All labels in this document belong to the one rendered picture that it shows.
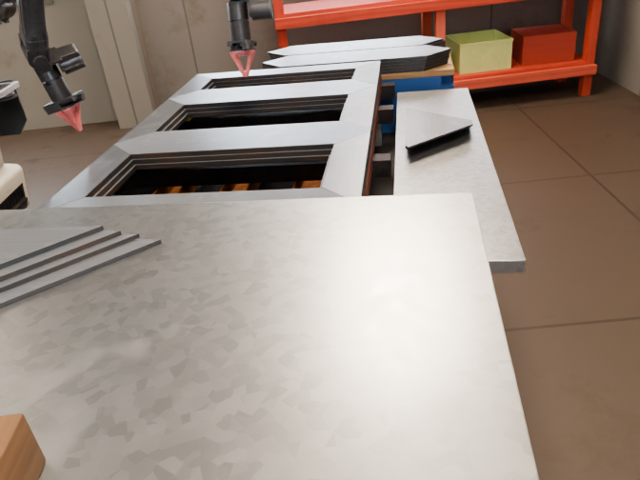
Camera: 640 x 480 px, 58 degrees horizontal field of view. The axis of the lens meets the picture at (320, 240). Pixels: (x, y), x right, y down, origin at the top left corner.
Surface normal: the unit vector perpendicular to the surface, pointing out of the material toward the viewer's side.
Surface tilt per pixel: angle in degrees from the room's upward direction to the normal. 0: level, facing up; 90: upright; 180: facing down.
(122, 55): 90
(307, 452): 0
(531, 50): 90
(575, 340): 0
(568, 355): 0
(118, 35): 90
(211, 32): 90
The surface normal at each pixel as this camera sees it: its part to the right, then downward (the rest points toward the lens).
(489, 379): -0.11, -0.86
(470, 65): 0.07, 0.49
